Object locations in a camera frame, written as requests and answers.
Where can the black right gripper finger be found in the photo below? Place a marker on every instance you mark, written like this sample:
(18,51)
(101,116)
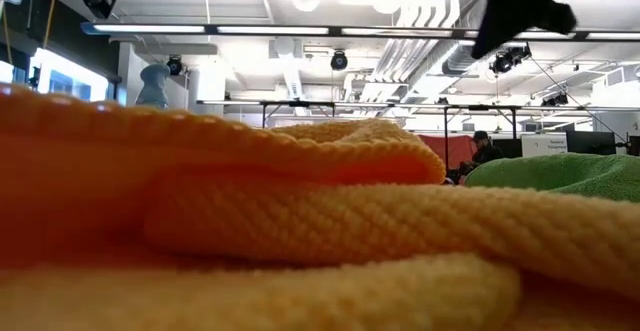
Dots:
(500,21)

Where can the pale blue spray bottle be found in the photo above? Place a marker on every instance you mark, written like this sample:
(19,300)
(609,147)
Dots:
(153,86)

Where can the white sign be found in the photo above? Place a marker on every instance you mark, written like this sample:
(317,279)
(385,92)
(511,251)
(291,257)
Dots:
(544,145)

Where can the black ceiling spotlight cluster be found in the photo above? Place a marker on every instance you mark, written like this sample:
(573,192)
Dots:
(510,60)

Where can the black background rig frame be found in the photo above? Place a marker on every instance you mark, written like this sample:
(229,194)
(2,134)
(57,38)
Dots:
(300,103)

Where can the person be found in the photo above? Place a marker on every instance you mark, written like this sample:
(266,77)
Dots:
(482,153)

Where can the orange microfiber towel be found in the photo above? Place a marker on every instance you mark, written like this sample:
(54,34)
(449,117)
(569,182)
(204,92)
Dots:
(300,221)

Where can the green microfiber towel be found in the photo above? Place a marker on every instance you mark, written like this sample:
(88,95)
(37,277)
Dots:
(560,176)

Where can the black monitor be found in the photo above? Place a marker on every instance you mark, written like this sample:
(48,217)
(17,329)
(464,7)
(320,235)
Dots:
(590,142)

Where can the long LED light bar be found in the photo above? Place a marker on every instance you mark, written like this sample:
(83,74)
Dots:
(270,30)

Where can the orange-red partition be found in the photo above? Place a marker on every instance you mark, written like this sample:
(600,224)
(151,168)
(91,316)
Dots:
(450,148)

